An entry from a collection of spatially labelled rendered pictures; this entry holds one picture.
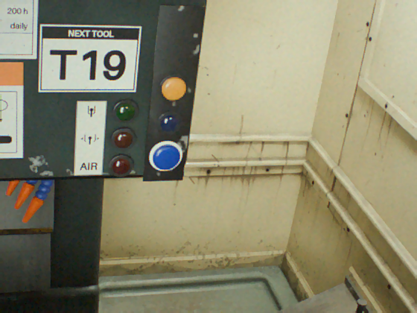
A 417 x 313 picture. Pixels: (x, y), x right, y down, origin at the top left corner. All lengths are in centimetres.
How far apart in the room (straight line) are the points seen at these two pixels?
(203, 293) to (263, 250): 24
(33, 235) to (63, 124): 87
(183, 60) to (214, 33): 114
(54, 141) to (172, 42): 16
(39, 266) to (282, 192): 85
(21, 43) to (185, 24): 16
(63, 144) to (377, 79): 113
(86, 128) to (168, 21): 14
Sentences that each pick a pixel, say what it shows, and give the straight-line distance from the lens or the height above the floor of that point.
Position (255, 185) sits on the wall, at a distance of 213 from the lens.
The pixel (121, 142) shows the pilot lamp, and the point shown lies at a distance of 74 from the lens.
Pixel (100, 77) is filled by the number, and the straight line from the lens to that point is 71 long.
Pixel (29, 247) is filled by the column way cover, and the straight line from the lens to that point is 161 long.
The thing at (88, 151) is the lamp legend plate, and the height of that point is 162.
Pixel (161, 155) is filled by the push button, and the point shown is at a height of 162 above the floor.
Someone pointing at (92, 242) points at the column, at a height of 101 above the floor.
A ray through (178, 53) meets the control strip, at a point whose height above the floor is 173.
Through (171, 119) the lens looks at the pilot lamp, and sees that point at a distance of 74.
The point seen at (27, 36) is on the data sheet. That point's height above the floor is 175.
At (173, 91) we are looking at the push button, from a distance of 73.
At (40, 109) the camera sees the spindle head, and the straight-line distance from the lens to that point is 72.
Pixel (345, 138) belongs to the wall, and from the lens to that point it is 191.
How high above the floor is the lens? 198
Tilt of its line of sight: 28 degrees down
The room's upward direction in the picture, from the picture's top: 8 degrees clockwise
